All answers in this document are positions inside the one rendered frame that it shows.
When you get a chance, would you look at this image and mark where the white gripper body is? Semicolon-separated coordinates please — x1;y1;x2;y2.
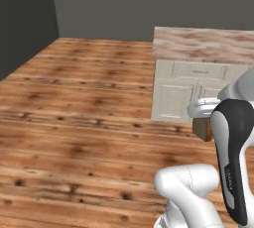
186;97;222;120

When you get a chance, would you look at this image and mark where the pale grey cupboard door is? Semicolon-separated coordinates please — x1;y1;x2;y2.
195;79;236;107
151;79;197;123

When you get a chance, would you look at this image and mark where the brown wooden stool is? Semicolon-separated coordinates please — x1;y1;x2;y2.
191;117;213;143

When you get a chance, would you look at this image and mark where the pale grey drawer front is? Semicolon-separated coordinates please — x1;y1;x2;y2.
154;58;254;82

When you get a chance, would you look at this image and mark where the grey cupboard door handle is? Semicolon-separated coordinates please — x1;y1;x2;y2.
189;84;195;105
196;84;203;103

